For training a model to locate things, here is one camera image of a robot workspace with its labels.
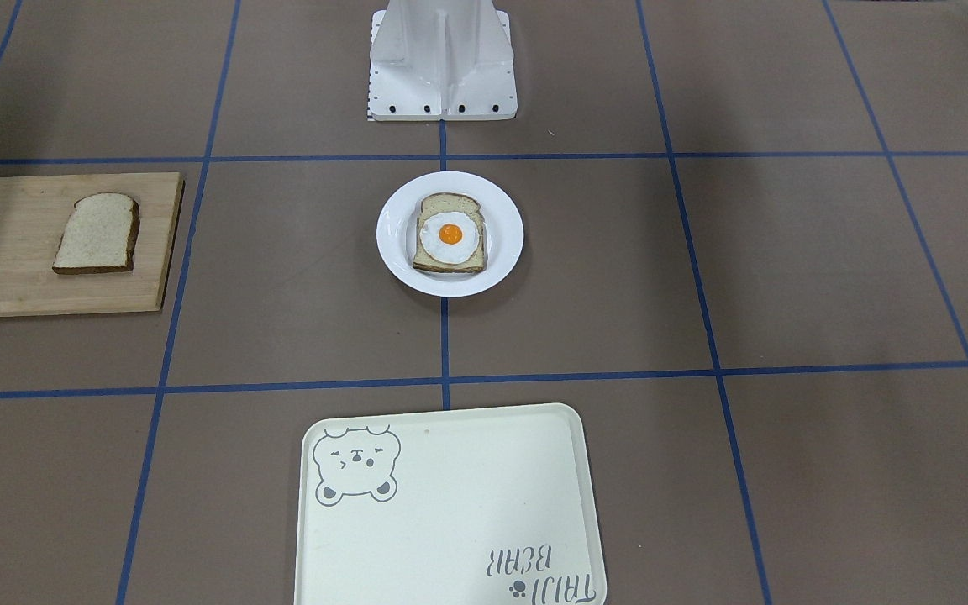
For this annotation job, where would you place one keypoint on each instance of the fried egg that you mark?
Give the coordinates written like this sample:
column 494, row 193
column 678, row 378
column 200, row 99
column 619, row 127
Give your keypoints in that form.
column 449, row 237

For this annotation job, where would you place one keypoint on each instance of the wooden cutting board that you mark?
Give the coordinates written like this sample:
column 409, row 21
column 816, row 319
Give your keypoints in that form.
column 33, row 215

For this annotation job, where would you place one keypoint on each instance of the bread slice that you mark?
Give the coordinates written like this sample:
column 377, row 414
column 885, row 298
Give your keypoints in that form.
column 445, row 202
column 99, row 236

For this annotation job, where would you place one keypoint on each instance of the cream bear serving tray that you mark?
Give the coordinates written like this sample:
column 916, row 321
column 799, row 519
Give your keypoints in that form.
column 473, row 506

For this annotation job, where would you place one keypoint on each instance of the white round plate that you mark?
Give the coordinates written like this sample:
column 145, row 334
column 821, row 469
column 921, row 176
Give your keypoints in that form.
column 397, row 237

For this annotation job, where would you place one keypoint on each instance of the bread slice under egg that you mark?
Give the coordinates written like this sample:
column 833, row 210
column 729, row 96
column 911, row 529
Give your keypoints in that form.
column 445, row 202

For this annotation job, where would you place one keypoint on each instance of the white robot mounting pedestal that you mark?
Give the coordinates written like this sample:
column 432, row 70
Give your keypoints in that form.
column 441, row 60

